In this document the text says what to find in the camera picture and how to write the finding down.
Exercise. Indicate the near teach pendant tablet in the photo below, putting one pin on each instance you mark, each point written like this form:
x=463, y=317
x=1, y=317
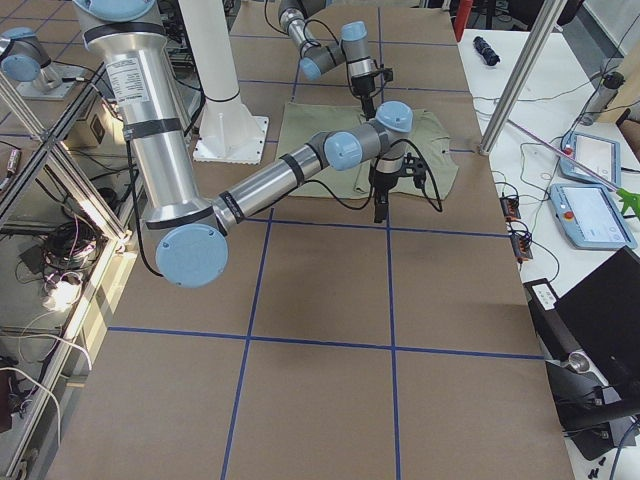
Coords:
x=589, y=218

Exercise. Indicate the grey water bottle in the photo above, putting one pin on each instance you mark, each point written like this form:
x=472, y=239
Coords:
x=603, y=95

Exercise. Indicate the aluminium frame post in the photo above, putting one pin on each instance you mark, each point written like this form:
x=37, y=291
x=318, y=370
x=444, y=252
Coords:
x=548, y=17

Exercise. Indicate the aluminium side frame rail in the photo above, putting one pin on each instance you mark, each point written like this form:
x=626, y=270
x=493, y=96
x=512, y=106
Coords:
x=66, y=249

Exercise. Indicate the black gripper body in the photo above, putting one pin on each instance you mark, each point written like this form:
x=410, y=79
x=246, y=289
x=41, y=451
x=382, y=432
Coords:
x=364, y=87
x=383, y=181

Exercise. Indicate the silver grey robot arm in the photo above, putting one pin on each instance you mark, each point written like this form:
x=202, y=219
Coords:
x=198, y=194
x=317, y=58

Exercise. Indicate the teach pendant tablet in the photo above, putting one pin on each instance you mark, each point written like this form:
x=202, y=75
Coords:
x=589, y=218
x=598, y=154

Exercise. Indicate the far teach pendant tablet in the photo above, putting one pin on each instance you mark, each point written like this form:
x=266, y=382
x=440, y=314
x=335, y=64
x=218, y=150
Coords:
x=598, y=154

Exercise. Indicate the folded dark blue umbrella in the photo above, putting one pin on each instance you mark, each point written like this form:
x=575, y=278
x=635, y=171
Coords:
x=486, y=52

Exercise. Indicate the red cylinder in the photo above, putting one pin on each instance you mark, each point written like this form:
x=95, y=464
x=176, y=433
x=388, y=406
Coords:
x=462, y=17

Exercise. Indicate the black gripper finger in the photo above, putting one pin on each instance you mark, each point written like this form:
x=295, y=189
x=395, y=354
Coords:
x=368, y=107
x=381, y=209

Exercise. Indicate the long reach grabber stick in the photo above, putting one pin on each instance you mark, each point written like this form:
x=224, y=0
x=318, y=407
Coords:
x=629, y=200

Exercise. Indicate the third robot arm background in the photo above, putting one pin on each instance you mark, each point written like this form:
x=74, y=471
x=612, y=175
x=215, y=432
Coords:
x=25, y=60

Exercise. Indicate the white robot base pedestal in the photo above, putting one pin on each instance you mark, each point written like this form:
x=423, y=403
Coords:
x=228, y=132

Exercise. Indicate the black monitor on stand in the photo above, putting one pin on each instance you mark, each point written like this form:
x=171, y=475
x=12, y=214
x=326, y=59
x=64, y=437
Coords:
x=592, y=336

